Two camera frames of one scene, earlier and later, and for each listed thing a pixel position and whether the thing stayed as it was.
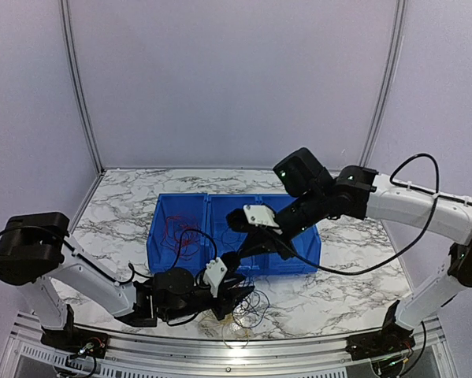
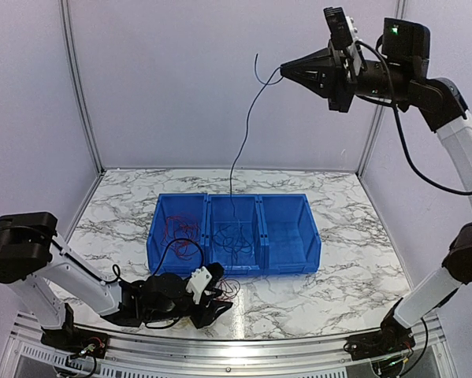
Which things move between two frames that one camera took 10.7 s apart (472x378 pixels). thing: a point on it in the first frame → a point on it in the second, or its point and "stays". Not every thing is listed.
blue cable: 259,322 → 233,239
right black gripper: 274,242 → 340,67
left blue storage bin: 178,235 stays
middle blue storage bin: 221,239 stays
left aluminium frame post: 86,109 stays
